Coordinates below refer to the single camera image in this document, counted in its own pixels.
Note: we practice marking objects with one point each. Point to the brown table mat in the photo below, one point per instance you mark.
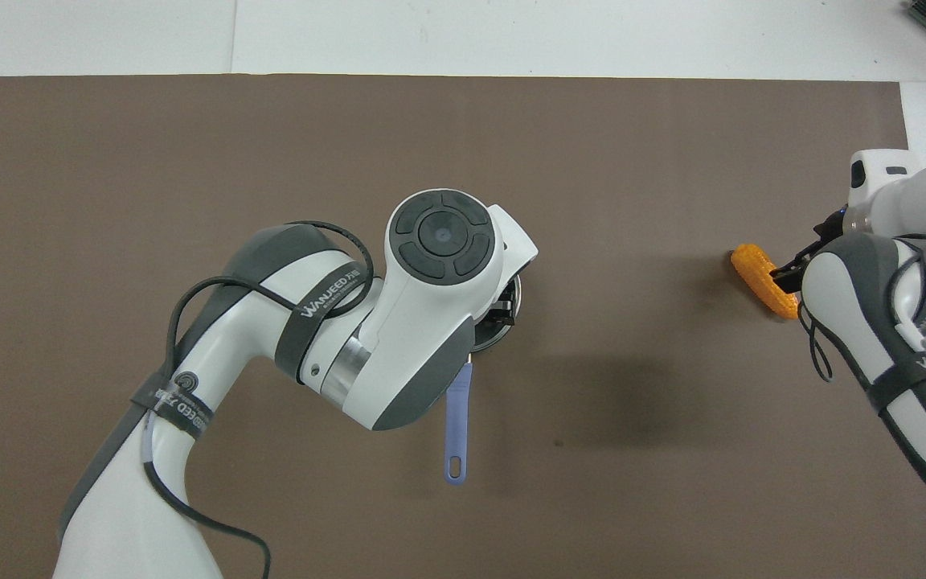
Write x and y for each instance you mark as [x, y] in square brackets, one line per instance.
[632, 161]

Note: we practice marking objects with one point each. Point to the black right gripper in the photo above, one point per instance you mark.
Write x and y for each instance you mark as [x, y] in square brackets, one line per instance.
[831, 227]

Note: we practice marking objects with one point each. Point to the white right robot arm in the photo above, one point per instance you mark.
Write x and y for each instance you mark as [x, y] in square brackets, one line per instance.
[849, 297]

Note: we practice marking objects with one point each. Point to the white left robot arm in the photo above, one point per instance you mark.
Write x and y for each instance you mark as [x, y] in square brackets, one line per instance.
[399, 322]

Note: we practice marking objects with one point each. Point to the orange corn cob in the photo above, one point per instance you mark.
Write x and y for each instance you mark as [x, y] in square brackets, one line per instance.
[752, 269]

